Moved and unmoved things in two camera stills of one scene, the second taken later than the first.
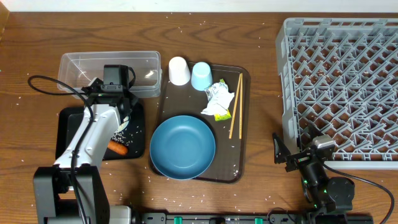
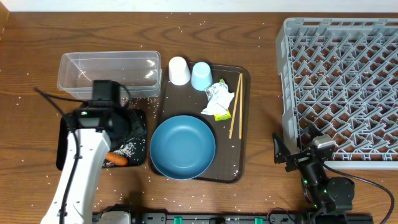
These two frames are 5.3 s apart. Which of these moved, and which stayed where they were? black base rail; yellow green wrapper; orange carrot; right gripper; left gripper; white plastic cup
Moved: left gripper; orange carrot
Stayed: white plastic cup; yellow green wrapper; black base rail; right gripper
